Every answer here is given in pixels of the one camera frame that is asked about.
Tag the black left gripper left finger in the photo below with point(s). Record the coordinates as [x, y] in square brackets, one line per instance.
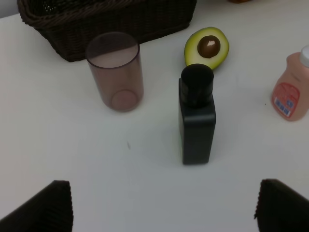
[50, 210]

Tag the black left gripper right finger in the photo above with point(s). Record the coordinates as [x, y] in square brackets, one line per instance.
[280, 208]

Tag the translucent pink plastic cup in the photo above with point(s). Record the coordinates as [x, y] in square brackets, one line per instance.
[114, 60]

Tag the pink bottle white cap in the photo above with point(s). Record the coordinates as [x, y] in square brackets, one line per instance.
[290, 96]

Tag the dark green pump bottle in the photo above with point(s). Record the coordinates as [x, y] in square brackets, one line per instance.
[197, 115]

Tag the halved avocado with pit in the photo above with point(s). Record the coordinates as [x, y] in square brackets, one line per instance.
[208, 46]

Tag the dark brown wicker basket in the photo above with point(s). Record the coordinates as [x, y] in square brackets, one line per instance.
[70, 25]

